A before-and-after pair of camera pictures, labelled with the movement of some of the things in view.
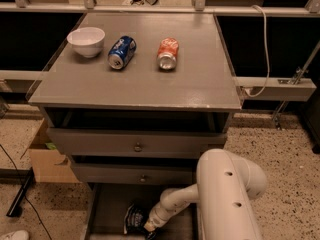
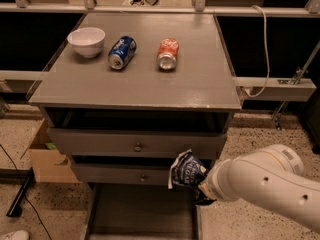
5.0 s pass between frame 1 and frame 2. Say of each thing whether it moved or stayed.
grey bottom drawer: stayed
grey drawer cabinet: stayed
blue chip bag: moved
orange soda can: stayed
